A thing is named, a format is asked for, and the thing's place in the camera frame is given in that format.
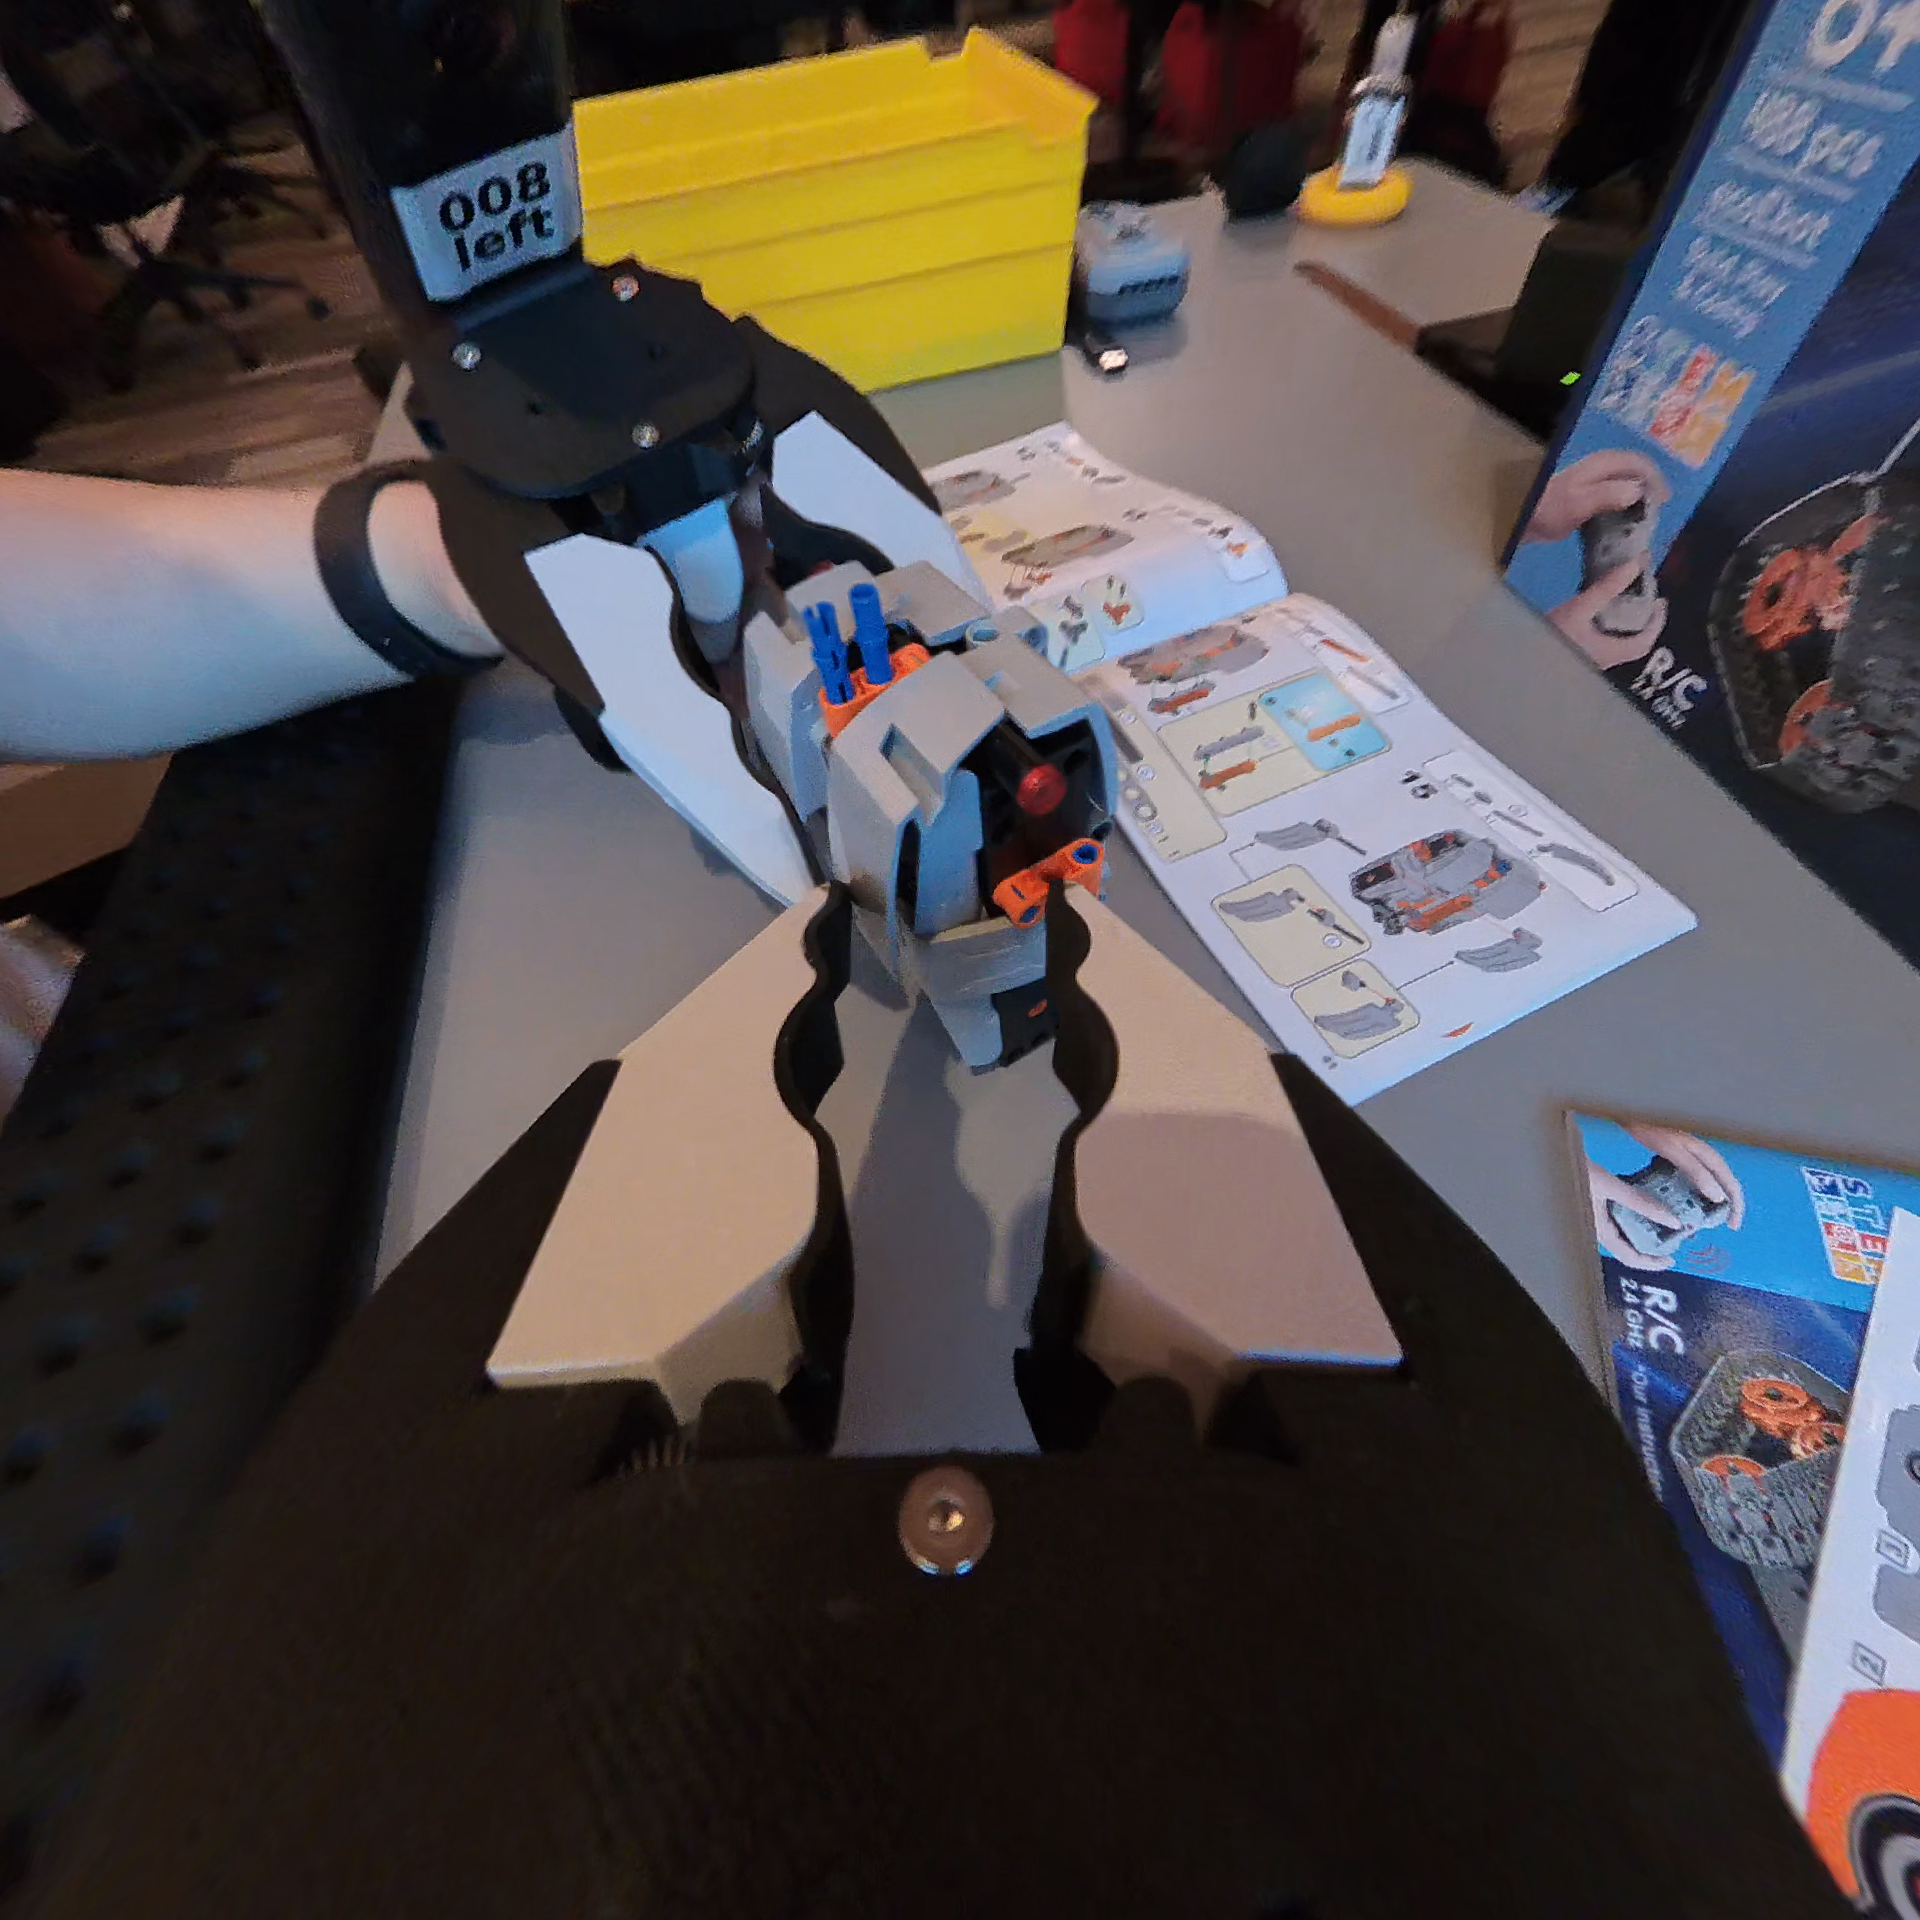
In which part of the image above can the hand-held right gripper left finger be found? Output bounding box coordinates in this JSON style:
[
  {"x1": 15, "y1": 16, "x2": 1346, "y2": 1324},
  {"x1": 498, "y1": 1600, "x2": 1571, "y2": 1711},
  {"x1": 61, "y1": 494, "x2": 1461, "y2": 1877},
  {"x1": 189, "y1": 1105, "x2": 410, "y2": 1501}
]
[{"x1": 486, "y1": 885, "x2": 861, "y2": 1450}]

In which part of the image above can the black wristband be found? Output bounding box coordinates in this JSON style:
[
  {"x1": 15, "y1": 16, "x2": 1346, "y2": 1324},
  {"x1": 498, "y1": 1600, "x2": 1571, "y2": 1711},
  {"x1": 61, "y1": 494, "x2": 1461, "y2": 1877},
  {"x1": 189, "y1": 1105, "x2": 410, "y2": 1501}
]
[{"x1": 313, "y1": 462, "x2": 505, "y2": 680}]

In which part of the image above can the red bag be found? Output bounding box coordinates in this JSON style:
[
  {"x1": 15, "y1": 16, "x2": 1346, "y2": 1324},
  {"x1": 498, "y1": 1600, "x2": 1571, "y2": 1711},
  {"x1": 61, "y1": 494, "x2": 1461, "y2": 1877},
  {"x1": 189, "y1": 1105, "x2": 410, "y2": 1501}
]
[{"x1": 1051, "y1": 0, "x2": 1309, "y2": 153}]

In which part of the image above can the black charger box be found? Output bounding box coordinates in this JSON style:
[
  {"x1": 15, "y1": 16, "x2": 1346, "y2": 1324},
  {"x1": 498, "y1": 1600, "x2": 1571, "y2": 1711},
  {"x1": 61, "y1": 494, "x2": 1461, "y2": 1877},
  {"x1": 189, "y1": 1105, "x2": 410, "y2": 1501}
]
[{"x1": 1500, "y1": 217, "x2": 1631, "y2": 441}]

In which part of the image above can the yellow tape roll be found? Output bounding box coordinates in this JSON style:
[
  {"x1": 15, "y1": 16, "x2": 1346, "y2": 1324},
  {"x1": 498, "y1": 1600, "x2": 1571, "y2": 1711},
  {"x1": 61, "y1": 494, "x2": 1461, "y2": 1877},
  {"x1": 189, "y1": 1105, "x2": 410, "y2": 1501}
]
[{"x1": 1296, "y1": 163, "x2": 1417, "y2": 231}]

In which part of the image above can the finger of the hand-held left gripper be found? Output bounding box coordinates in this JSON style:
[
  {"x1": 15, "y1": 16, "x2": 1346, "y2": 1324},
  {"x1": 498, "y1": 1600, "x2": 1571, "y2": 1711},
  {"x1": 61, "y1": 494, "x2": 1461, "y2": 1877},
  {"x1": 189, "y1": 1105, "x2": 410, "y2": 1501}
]
[
  {"x1": 525, "y1": 532, "x2": 828, "y2": 913},
  {"x1": 769, "y1": 410, "x2": 996, "y2": 606}
]

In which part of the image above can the white instruction booklet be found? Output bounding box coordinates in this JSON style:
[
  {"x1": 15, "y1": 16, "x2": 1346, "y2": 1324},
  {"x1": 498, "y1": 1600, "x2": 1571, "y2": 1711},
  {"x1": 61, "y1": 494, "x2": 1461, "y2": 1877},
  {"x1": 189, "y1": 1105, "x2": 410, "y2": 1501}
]
[{"x1": 923, "y1": 423, "x2": 1700, "y2": 1109}]

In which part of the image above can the black round speaker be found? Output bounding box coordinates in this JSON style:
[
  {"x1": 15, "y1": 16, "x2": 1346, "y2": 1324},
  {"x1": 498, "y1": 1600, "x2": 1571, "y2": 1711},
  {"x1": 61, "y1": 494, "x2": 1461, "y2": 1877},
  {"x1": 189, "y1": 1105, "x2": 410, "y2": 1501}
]
[{"x1": 1223, "y1": 126, "x2": 1315, "y2": 220}]

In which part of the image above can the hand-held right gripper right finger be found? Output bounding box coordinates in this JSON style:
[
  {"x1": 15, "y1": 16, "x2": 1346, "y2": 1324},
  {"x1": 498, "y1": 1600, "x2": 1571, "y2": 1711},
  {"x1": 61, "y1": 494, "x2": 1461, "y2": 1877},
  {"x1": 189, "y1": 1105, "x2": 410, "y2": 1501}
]
[{"x1": 1033, "y1": 883, "x2": 1406, "y2": 1450}]

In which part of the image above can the grey building block model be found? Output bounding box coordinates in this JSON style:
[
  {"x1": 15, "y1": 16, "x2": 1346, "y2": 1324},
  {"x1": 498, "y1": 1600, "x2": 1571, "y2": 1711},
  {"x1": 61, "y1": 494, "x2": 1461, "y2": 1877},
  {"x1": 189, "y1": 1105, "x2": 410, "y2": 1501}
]
[{"x1": 742, "y1": 562, "x2": 1120, "y2": 1075}]

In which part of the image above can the blue manual booklet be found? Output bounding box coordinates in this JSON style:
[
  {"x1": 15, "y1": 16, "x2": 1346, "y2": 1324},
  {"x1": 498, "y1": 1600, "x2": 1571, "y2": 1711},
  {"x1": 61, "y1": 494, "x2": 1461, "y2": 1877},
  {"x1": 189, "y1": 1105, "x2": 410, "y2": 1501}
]
[{"x1": 1567, "y1": 1110, "x2": 1920, "y2": 1772}]

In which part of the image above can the blue toy robot kit box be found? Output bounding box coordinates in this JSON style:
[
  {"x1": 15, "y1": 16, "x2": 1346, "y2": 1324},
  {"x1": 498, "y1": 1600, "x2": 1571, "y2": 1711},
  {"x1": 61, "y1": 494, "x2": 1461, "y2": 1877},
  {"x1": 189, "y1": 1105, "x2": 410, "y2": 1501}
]
[{"x1": 1503, "y1": 0, "x2": 1920, "y2": 962}]

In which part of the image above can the grey battery hub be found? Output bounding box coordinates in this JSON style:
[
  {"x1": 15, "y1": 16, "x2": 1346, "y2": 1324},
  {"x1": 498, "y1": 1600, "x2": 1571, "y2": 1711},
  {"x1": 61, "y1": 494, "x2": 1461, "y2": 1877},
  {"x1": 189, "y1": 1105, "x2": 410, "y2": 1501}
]
[{"x1": 1072, "y1": 203, "x2": 1194, "y2": 324}]

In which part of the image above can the yellow plastic bin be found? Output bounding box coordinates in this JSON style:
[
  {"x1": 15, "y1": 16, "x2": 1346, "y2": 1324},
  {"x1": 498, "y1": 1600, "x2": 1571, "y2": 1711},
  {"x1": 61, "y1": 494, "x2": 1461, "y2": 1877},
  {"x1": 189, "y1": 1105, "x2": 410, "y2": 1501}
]
[{"x1": 573, "y1": 27, "x2": 1101, "y2": 397}]

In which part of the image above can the grey orange sticker sheet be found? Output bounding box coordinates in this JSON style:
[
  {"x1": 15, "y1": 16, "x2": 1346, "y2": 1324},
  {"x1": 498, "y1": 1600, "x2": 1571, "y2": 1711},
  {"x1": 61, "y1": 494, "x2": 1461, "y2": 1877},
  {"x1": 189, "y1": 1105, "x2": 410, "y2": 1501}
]
[{"x1": 1782, "y1": 1206, "x2": 1920, "y2": 1914}]

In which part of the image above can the small clear bottle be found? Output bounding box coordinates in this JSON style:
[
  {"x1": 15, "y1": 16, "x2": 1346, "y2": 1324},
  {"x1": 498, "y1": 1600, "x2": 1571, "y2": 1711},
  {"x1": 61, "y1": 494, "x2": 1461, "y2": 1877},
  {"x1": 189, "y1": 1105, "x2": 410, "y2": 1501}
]
[{"x1": 1339, "y1": 14, "x2": 1413, "y2": 190}]

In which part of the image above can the grey desk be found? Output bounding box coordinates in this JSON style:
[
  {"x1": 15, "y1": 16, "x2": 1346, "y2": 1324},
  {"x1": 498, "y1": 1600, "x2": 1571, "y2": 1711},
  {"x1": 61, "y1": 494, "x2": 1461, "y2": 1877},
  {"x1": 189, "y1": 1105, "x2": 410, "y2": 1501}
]
[{"x1": 367, "y1": 157, "x2": 1920, "y2": 1772}]

